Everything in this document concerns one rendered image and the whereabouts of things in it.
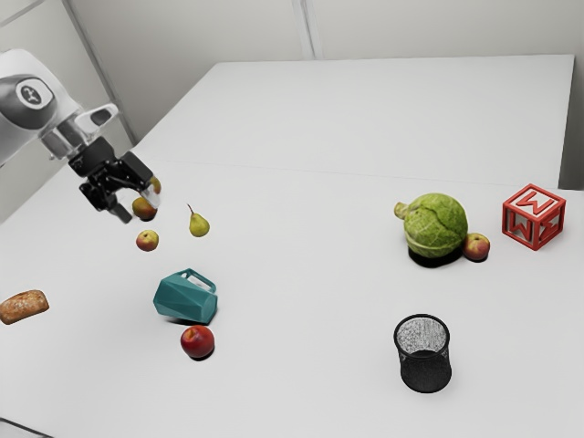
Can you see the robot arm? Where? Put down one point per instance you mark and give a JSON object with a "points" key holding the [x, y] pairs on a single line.
{"points": [[27, 118]]}

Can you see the brown bread loaf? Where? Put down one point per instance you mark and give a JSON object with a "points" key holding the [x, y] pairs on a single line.
{"points": [[23, 306]]}

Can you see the small yellow red apple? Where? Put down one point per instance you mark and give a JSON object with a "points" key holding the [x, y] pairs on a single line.
{"points": [[147, 240], [156, 184], [142, 209]]}

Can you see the teal faceted mug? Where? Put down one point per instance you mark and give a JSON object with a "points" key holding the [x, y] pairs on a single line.
{"points": [[184, 299]]}

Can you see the yellow green pear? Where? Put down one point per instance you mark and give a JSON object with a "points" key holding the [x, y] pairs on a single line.
{"points": [[198, 223]]}

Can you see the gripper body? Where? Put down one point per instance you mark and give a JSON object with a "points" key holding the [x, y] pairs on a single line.
{"points": [[98, 157]]}

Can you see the pink yellow peach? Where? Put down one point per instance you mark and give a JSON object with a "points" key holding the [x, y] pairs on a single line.
{"points": [[476, 247]]}

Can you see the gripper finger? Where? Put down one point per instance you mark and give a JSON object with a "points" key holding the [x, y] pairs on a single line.
{"points": [[138, 172], [104, 194]]}

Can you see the red letter block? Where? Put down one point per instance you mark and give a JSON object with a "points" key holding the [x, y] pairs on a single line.
{"points": [[533, 216]]}

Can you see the black mesh pen holder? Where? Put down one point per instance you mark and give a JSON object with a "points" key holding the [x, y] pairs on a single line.
{"points": [[423, 353]]}

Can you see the green cabbage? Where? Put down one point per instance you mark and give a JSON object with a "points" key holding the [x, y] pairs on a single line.
{"points": [[435, 224]]}

